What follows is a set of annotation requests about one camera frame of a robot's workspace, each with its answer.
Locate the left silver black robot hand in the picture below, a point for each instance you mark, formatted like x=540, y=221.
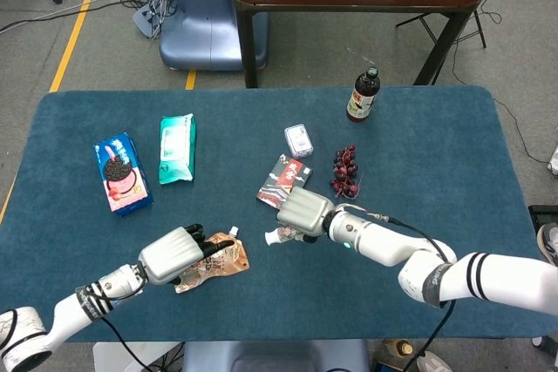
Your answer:
x=168, y=254

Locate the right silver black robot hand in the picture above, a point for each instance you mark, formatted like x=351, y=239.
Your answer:
x=305, y=211

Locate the white floral cream tube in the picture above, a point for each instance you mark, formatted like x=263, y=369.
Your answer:
x=274, y=236

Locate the red black card box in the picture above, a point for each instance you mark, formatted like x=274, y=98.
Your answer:
x=283, y=176

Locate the orange spout pouch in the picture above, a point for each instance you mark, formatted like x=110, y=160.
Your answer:
x=222, y=263

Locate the dark red grape bunch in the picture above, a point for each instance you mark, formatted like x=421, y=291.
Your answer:
x=344, y=169

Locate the small lavender plastic box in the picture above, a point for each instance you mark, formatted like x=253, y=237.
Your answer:
x=299, y=141

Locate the blue cookie box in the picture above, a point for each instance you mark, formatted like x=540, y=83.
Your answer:
x=124, y=180

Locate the green wet wipes pack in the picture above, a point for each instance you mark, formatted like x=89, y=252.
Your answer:
x=176, y=150

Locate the blue felt table cloth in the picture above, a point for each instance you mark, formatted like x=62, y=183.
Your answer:
x=414, y=163

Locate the brown tea bottle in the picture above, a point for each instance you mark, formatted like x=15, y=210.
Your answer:
x=362, y=99

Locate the grey blue robot torso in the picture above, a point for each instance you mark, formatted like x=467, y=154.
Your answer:
x=270, y=356

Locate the grey sneaker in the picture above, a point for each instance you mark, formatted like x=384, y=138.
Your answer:
x=550, y=243

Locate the black folding stand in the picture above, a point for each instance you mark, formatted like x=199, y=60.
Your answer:
x=479, y=28

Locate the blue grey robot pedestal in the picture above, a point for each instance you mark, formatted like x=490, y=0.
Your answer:
x=205, y=28

